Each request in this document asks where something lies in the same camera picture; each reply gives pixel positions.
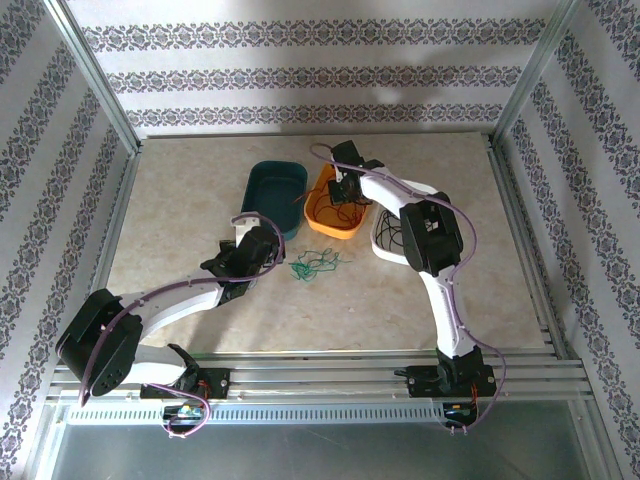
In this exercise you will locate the orange plastic bin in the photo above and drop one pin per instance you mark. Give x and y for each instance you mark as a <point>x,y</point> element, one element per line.
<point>325,220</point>

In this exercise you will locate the aluminium corner post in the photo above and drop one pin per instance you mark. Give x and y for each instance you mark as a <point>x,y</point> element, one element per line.
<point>95,80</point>
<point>535,65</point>

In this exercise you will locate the right aluminium corner post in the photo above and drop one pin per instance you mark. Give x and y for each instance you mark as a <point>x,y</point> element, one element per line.
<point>535,65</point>

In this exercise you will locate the left aluminium side rail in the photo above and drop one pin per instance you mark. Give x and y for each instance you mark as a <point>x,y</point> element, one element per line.
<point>117,220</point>

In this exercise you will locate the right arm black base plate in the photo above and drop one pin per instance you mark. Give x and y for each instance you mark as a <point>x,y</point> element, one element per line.
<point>420,382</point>

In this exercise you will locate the aluminium cross rail frame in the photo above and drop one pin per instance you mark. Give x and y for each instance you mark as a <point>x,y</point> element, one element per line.
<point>310,380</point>

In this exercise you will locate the left aluminium corner post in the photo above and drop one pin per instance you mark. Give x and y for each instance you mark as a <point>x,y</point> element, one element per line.
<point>95,80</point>

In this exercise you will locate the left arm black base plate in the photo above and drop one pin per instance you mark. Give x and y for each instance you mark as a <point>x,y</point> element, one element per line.
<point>220,382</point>

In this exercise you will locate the white plastic bin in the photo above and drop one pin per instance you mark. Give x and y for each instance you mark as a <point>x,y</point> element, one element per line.
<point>380,251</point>

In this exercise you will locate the aluminium side rail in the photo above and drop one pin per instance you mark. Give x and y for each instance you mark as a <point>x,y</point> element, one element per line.
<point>520,225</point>
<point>117,220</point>

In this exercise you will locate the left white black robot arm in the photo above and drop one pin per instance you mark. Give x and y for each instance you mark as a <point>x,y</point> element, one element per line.
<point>175,305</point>

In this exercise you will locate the right aluminium side rail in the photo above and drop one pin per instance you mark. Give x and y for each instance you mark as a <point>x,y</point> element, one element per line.
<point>520,225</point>

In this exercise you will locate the dark green plastic bin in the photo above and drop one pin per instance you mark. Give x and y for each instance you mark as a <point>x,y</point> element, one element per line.
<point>272,192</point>

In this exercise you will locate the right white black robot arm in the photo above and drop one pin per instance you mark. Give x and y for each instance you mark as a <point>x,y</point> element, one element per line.
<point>445,300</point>

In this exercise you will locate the grey metal sheet shelf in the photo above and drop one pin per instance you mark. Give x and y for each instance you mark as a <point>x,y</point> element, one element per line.
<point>320,455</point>

